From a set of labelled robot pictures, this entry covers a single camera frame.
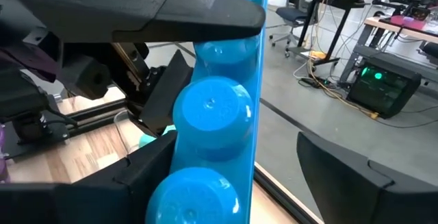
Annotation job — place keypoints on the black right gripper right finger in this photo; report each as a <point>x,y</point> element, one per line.
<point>349,193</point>

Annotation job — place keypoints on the computer tower with green lights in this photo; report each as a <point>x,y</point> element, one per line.
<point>383,87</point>

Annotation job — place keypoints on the wooden desk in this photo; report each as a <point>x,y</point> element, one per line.
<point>403,32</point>

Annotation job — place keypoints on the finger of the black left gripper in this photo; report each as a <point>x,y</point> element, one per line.
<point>167,94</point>
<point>137,8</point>

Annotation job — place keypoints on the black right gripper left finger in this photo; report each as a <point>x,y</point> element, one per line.
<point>130,196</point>

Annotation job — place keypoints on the black standing desk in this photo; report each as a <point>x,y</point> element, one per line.
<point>332,1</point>

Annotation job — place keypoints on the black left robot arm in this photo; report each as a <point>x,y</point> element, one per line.
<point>24,107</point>

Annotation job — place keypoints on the large blue four-stud brick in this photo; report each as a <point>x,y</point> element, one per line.
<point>212,114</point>

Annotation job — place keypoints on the office chair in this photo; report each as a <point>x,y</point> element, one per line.
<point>291,13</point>

